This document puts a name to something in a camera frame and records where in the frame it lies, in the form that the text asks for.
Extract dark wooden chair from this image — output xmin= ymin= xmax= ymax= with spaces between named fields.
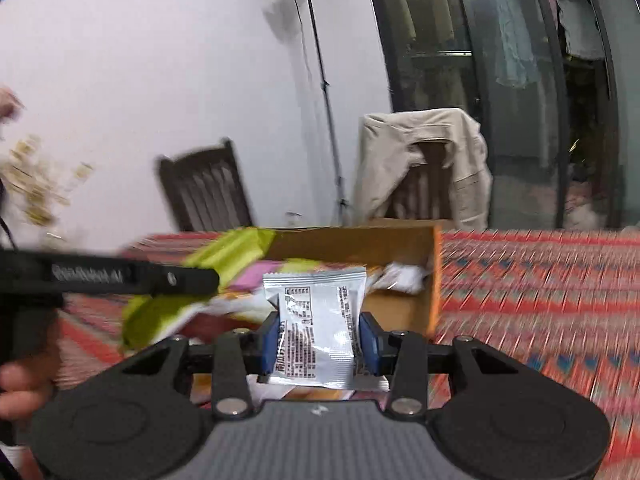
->
xmin=156 ymin=137 xmax=254 ymax=234
xmin=387 ymin=139 xmax=462 ymax=222

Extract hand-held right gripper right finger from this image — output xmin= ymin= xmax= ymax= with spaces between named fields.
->
xmin=356 ymin=311 xmax=521 ymax=419

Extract yellow flower twigs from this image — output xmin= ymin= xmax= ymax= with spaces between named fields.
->
xmin=0 ymin=134 xmax=96 ymax=241

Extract pile of mixed snack packs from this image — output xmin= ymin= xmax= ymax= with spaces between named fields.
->
xmin=190 ymin=257 xmax=431 ymax=401

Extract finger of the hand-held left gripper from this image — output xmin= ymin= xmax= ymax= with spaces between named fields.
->
xmin=142 ymin=265 xmax=221 ymax=297

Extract green snack packet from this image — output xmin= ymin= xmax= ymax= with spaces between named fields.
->
xmin=121 ymin=227 xmax=321 ymax=352

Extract brown cardboard box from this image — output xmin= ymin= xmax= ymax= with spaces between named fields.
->
xmin=247 ymin=220 xmax=444 ymax=337

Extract hanging white shirt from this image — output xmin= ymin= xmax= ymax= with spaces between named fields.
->
xmin=554 ymin=0 xmax=607 ymax=62

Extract black sliding glass door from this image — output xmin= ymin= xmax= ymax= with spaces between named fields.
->
xmin=362 ymin=0 xmax=640 ymax=232

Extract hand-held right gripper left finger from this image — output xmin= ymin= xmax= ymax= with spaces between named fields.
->
xmin=120 ymin=311 xmax=282 ymax=419

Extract beige jacket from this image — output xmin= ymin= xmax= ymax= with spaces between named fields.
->
xmin=355 ymin=107 xmax=494 ymax=232

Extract hanging light blue shirt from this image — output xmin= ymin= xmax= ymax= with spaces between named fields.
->
xmin=494 ymin=0 xmax=542 ymax=90

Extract person's left hand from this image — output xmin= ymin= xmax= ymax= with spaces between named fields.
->
xmin=0 ymin=356 xmax=57 ymax=422

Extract patterned red tablecloth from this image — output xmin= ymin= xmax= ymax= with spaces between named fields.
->
xmin=50 ymin=227 xmax=640 ymax=480

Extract silver snack packet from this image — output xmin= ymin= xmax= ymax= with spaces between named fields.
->
xmin=256 ymin=267 xmax=392 ymax=392

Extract floor lamp on stand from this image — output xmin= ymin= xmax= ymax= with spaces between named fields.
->
xmin=282 ymin=0 xmax=352 ymax=227

